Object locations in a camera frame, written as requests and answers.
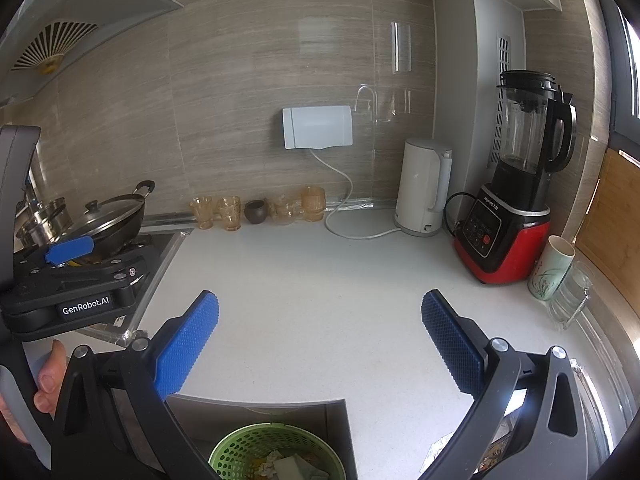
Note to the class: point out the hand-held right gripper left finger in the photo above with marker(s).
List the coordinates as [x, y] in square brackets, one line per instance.
[187, 345]

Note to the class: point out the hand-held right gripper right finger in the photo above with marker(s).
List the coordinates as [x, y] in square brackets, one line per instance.
[452, 345]

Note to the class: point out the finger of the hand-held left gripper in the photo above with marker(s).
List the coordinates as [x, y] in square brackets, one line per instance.
[70, 250]
[135, 260]

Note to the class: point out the green plastic basket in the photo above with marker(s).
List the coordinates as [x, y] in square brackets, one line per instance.
[230, 452]

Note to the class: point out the person's left hand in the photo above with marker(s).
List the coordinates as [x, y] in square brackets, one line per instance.
[50, 375]

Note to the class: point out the gas stove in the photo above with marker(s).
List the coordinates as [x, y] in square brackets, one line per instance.
[160, 255]

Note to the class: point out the black wok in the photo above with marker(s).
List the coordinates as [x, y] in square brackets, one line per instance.
[127, 232]

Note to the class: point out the steel pot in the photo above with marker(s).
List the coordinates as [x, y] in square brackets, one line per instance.
[42, 225]

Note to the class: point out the glass wok lid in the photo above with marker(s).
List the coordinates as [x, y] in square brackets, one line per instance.
[100, 217]

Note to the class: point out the small amber glass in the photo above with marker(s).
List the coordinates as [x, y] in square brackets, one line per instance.
[202, 212]
[229, 212]

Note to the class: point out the red and black blender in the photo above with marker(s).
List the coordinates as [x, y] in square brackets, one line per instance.
[500, 240]

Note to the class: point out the ceramic cup with plant print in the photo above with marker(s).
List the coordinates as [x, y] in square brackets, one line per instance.
[547, 272]

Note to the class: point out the dark brown tea cup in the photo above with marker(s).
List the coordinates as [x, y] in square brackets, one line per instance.
[255, 212]

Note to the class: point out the steel sink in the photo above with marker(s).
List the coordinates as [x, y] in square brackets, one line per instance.
[595, 410]

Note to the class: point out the clear glass teapot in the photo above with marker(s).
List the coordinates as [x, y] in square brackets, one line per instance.
[284, 210]

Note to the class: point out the white electric kettle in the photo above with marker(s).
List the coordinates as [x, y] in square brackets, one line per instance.
[420, 185]

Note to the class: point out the amber ribbed glass mug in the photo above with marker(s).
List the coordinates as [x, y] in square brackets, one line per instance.
[313, 205]

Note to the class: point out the wooden cutting board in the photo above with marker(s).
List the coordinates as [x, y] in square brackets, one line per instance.
[615, 225]

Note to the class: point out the range hood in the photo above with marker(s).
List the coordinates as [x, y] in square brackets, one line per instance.
[75, 10]

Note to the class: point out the white vent grille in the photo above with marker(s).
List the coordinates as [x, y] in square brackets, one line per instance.
[501, 100]

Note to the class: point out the window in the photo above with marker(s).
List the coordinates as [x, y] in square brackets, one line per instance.
[625, 75]

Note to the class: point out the white wall outlet box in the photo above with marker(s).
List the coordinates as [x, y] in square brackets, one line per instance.
[317, 127]

